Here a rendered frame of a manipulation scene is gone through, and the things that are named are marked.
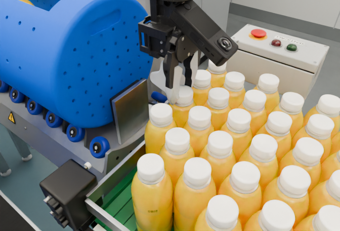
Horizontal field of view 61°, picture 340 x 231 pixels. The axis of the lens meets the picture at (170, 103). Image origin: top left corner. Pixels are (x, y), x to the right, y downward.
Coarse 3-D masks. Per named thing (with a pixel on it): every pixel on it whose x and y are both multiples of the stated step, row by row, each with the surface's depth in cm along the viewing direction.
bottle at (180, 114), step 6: (192, 102) 55; (174, 108) 55; (180, 108) 55; (186, 108) 55; (174, 114) 55; (180, 114) 55; (186, 114) 55; (180, 120) 55; (186, 120) 55; (180, 126) 56
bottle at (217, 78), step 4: (208, 68) 64; (212, 72) 63; (216, 72) 63; (220, 72) 63; (224, 72) 63; (212, 76) 63; (216, 76) 63; (220, 76) 63; (224, 76) 64; (212, 80) 63; (216, 80) 63; (220, 80) 63; (224, 80) 64; (212, 84) 64; (216, 84) 64; (220, 84) 64
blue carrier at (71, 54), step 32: (0, 0) 56; (32, 0) 90; (64, 0) 50; (96, 0) 49; (128, 0) 55; (0, 32) 54; (32, 32) 50; (64, 32) 47; (96, 32) 52; (128, 32) 59; (0, 64) 57; (32, 64) 50; (64, 64) 49; (96, 64) 55; (128, 64) 63; (32, 96) 56; (64, 96) 51; (96, 96) 58
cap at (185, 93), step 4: (180, 88) 55; (184, 88) 55; (188, 88) 55; (180, 92) 54; (184, 92) 54; (188, 92) 54; (192, 92) 54; (180, 96) 53; (184, 96) 53; (188, 96) 53; (192, 96) 55; (180, 100) 54; (184, 100) 54; (188, 100) 54
